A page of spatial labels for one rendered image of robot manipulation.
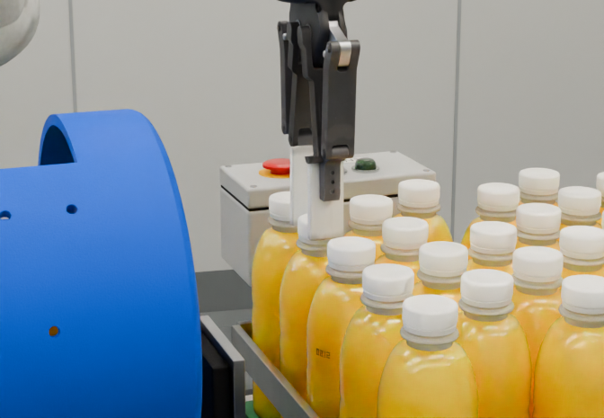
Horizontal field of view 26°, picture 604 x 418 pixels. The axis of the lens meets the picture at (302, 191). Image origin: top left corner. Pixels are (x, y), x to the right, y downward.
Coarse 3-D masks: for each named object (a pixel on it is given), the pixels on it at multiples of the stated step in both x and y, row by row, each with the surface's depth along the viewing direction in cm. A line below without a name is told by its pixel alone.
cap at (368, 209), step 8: (352, 200) 117; (360, 200) 117; (368, 200) 117; (376, 200) 117; (384, 200) 117; (392, 200) 118; (352, 208) 117; (360, 208) 116; (368, 208) 116; (376, 208) 116; (384, 208) 116; (392, 208) 117; (352, 216) 117; (360, 216) 116; (368, 216) 116; (376, 216) 116; (384, 216) 116; (368, 224) 116; (376, 224) 116
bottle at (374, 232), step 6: (348, 222) 118; (354, 222) 117; (354, 228) 117; (360, 228) 116; (366, 228) 116; (372, 228) 116; (378, 228) 116; (348, 234) 118; (354, 234) 118; (360, 234) 117; (366, 234) 117; (372, 234) 117; (378, 234) 117; (372, 240) 116; (378, 240) 117; (378, 246) 116; (378, 252) 116
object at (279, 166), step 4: (268, 160) 132; (272, 160) 132; (276, 160) 132; (280, 160) 132; (284, 160) 132; (288, 160) 132; (264, 164) 131; (268, 164) 130; (272, 164) 130; (276, 164) 130; (280, 164) 130; (284, 164) 130; (288, 164) 130; (268, 168) 130; (272, 168) 130; (276, 168) 130; (280, 168) 130; (284, 168) 130; (288, 168) 130; (272, 172) 131; (276, 172) 131; (280, 172) 131; (284, 172) 131; (288, 172) 131
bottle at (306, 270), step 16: (304, 256) 112; (320, 256) 111; (288, 272) 112; (304, 272) 111; (320, 272) 110; (288, 288) 112; (304, 288) 111; (288, 304) 112; (304, 304) 111; (288, 320) 112; (304, 320) 111; (288, 336) 113; (304, 336) 111; (288, 352) 113; (304, 352) 112; (288, 368) 113; (304, 368) 112; (304, 384) 113
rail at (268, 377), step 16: (240, 336) 121; (240, 352) 122; (256, 352) 117; (256, 368) 117; (272, 368) 114; (256, 384) 118; (272, 384) 113; (288, 384) 111; (272, 400) 114; (288, 400) 109; (304, 400) 108; (288, 416) 110; (304, 416) 106
